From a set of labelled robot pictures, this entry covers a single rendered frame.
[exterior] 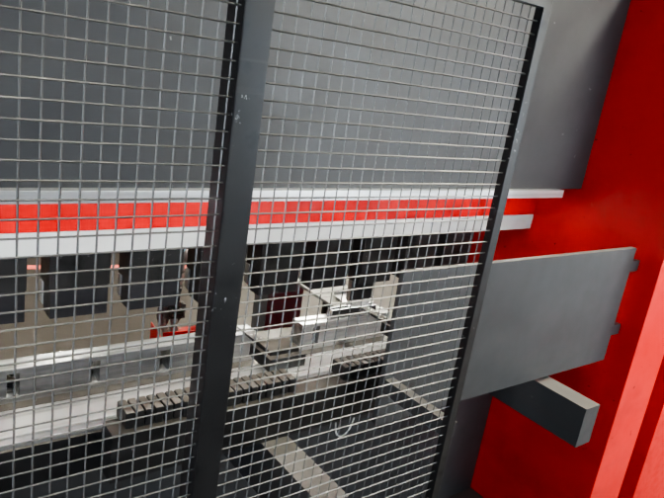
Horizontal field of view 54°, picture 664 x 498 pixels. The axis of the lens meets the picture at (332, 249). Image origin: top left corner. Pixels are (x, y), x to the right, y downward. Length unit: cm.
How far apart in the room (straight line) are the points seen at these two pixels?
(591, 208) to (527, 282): 71
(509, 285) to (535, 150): 61
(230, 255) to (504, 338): 123
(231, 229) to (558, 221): 194
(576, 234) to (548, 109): 56
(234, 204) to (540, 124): 158
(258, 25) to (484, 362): 137
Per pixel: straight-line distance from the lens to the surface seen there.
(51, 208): 169
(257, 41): 98
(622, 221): 264
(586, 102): 261
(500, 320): 203
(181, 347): 197
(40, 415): 161
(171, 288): 186
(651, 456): 328
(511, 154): 140
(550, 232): 280
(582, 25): 250
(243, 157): 99
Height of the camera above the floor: 183
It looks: 16 degrees down
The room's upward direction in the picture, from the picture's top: 9 degrees clockwise
